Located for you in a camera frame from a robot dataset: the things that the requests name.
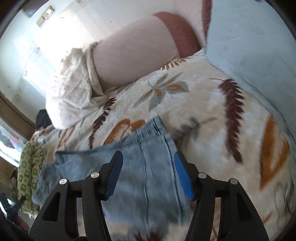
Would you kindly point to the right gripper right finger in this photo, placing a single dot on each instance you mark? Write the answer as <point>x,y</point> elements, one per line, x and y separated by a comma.
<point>239,219</point>

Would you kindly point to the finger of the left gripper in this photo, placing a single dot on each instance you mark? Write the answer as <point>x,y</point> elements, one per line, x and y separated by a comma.
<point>14,210</point>

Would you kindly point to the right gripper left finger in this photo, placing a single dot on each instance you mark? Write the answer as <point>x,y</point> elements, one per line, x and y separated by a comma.
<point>57,219</point>

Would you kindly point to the blue denim pants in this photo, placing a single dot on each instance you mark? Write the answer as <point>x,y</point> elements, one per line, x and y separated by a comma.
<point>148,195</point>

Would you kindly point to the green white rolled quilt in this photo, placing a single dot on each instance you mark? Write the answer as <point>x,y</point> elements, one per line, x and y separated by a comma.
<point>31,162</point>

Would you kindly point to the stained glass window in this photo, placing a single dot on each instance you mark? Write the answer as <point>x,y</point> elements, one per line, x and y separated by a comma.
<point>11,146</point>

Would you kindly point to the leaf pattern bed blanket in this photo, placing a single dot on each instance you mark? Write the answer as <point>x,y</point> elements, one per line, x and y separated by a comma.
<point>224,131</point>

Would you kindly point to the black garment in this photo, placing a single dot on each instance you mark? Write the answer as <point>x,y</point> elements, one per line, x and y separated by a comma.
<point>42,120</point>

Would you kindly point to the white patterned pillow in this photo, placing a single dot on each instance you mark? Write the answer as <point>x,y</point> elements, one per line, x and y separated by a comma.
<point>76,91</point>

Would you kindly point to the light blue pillow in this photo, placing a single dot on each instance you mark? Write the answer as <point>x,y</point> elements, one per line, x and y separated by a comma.
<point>250,43</point>

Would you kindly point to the pink bolster cushion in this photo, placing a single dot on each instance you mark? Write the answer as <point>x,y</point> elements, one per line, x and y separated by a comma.
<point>142,48</point>

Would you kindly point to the pink padded headboard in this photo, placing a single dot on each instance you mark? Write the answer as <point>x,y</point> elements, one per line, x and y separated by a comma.
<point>198,14</point>

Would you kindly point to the beige wall switch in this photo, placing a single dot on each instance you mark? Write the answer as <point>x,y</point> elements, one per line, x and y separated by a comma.
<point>45,15</point>

